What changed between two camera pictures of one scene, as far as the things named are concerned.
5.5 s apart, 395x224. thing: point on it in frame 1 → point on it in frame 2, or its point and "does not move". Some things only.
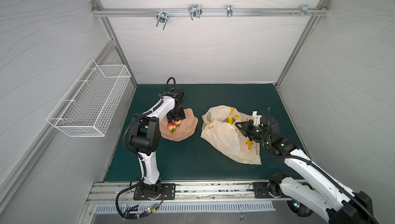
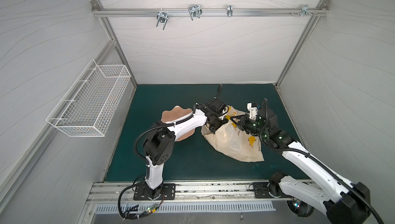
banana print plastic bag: [219, 128] does not move
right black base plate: [261, 190] does not move
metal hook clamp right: [304, 11] does not move
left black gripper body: [177, 113] → [217, 123]
